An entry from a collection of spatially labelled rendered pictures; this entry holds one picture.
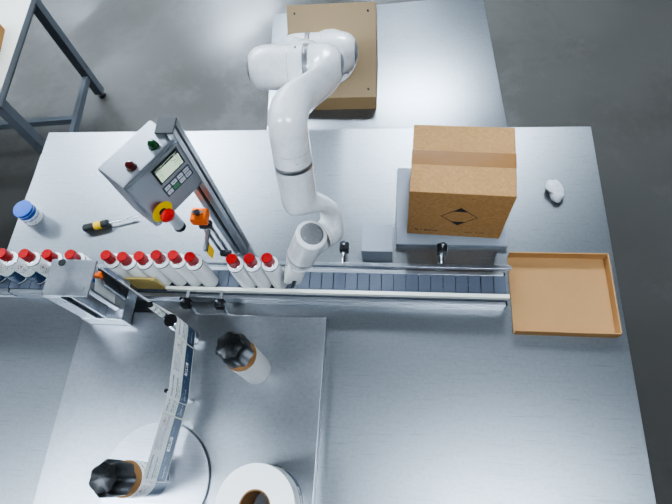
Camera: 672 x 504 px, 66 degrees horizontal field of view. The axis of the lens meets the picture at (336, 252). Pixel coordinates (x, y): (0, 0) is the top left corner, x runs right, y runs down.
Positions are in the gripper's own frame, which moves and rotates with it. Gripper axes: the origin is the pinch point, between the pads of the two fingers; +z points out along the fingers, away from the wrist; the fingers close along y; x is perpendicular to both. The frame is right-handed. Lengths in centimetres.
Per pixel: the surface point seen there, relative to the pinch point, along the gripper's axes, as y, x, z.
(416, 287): 0.4, 38.6, -7.3
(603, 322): 9, 93, -22
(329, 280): -1.3, 12.7, 2.1
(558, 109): -142, 147, 47
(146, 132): -14, -43, -41
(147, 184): -3, -41, -38
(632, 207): -79, 174, 37
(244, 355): 29.8, -12.0, -17.0
